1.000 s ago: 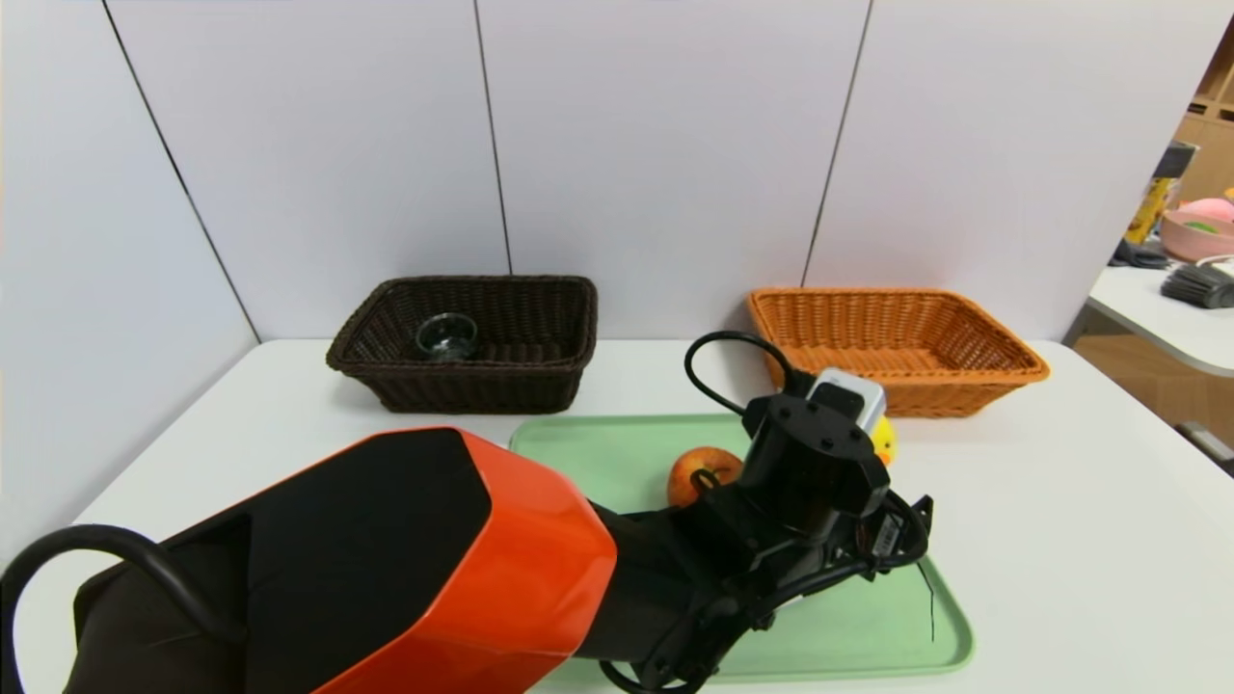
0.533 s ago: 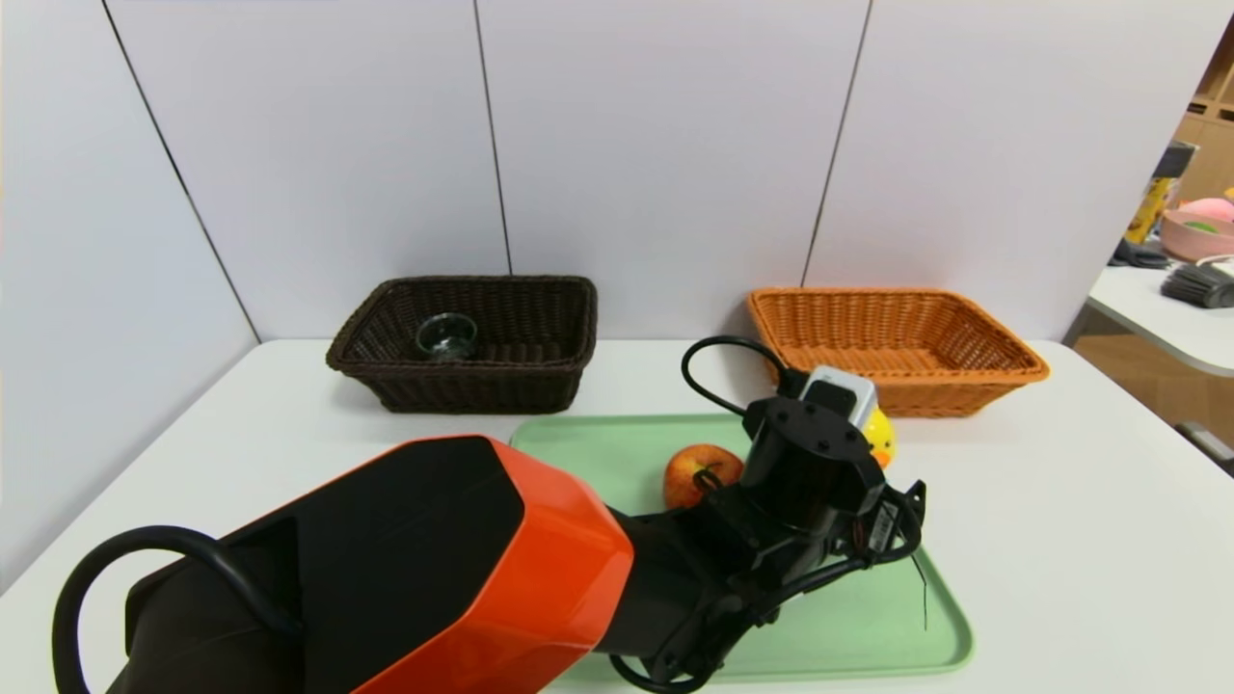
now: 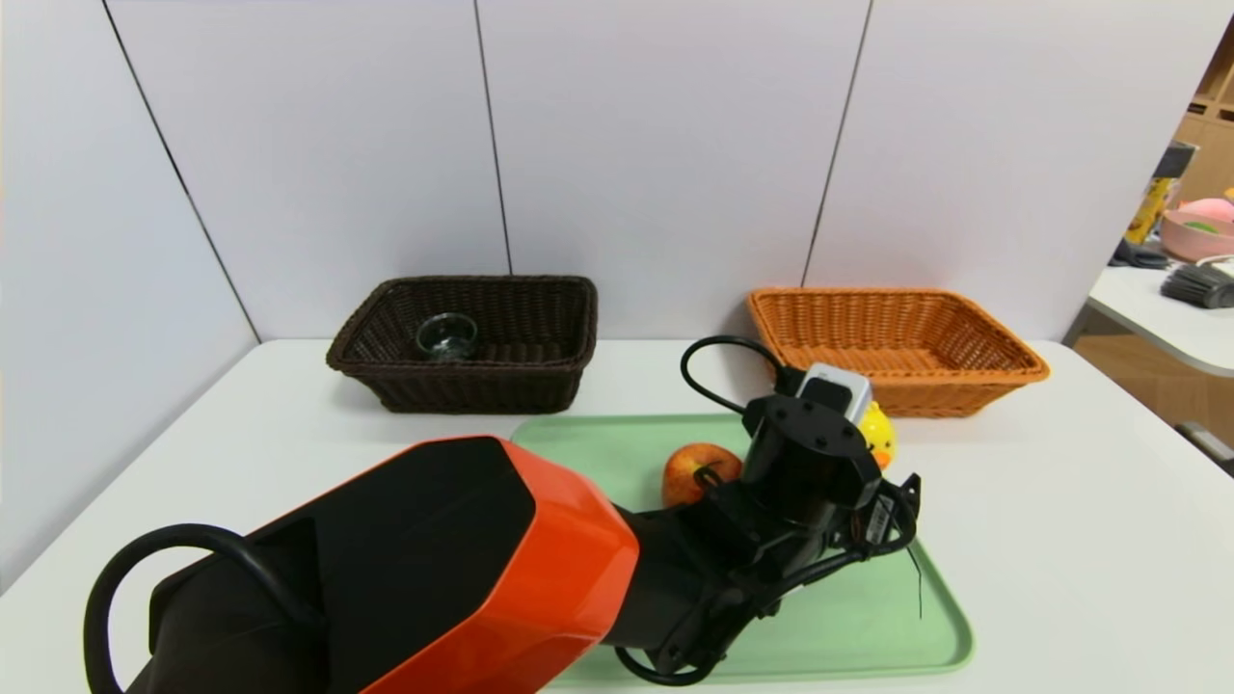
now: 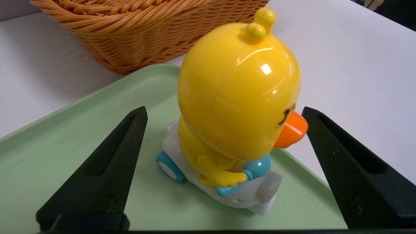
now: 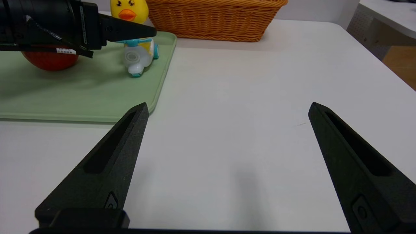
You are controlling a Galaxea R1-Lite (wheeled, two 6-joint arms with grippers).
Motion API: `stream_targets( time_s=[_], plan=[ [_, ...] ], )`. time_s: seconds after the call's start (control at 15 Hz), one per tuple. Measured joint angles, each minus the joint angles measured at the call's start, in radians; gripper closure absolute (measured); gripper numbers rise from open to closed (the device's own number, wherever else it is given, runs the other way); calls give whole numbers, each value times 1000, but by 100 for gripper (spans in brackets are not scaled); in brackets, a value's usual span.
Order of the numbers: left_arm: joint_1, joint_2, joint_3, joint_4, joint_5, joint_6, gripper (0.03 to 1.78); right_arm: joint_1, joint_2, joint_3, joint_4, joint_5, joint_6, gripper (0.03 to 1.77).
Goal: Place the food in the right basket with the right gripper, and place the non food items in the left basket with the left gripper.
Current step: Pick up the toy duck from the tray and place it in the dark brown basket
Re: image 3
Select small clear glass cup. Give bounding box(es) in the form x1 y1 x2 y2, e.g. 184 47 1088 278
416 312 480 363

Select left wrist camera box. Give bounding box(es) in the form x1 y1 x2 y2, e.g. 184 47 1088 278
795 362 874 425

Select dark grey floor object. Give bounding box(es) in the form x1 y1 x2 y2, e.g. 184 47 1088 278
1176 422 1234 480

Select wooden shelf unit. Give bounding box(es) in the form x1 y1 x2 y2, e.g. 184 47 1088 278
1171 19 1234 208

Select black brush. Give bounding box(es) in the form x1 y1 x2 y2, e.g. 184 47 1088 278
1159 265 1234 311

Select orange wicker basket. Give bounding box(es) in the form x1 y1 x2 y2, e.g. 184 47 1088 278
748 288 1050 419

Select red apple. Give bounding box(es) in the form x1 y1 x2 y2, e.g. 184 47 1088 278
661 442 745 509

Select light green plastic tray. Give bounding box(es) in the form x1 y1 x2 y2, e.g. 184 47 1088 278
509 413 975 688

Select dark brown wicker basket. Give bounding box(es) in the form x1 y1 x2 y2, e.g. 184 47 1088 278
325 276 600 415

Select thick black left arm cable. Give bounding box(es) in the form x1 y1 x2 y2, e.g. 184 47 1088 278
82 523 329 694

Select yellow duck scooter toy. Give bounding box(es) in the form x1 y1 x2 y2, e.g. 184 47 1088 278
856 403 899 471

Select yellow black bottle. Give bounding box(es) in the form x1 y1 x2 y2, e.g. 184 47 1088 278
1123 143 1196 247

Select black left wrist camera cable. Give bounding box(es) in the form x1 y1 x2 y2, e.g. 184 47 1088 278
615 335 925 687

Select white side table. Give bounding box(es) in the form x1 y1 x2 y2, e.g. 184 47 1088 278
1086 260 1234 380

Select pink bowl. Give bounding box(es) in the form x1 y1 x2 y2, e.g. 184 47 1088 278
1158 210 1234 266

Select black flat item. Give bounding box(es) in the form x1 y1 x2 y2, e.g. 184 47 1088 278
1107 241 1169 272

